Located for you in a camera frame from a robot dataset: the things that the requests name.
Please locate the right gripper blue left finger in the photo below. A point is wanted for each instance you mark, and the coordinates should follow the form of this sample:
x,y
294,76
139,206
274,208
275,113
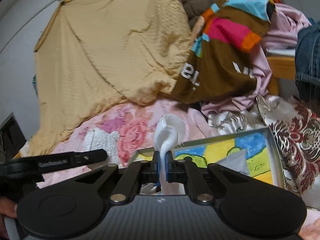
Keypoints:
x,y
150,176

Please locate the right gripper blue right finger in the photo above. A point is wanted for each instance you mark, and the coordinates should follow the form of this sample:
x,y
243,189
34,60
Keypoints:
x,y
175,176

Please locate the white gauze cloth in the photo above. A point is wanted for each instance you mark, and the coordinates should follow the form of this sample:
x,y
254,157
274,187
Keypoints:
x,y
170,132

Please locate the grey cloth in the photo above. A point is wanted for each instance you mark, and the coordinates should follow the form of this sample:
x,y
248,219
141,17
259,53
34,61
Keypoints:
x,y
236,161

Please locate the person left hand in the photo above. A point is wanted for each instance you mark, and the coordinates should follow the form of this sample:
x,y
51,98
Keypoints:
x,y
8,207

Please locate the pink floral quilt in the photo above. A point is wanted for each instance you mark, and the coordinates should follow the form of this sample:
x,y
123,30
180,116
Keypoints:
x,y
136,126

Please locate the cartoon picture tray box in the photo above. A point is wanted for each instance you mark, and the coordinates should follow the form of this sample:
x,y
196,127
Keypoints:
x,y
260,157

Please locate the colourful brown striped garment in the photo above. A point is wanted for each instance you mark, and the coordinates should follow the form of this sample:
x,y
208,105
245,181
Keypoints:
x,y
220,64

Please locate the cream maroon patterned bedsheet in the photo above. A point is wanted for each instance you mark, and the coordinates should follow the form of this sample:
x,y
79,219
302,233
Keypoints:
x,y
295,129

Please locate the beige dotted blanket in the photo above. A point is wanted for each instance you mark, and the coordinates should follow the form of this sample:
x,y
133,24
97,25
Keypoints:
x,y
95,54

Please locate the pink fluffy blanket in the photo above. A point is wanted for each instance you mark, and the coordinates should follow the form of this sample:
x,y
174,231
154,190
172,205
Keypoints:
x,y
311,227

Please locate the lilac pink garment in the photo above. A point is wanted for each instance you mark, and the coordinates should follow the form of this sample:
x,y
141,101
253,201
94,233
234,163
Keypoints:
x,y
277,45

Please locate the blue denim jeans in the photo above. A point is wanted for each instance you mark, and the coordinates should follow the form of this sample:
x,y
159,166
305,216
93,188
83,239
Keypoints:
x,y
307,63

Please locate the teal wall poster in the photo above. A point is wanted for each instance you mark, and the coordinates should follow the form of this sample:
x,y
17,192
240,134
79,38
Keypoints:
x,y
34,83

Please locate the wooden bed frame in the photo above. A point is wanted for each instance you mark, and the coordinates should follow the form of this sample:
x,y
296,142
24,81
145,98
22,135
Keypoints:
x,y
282,67

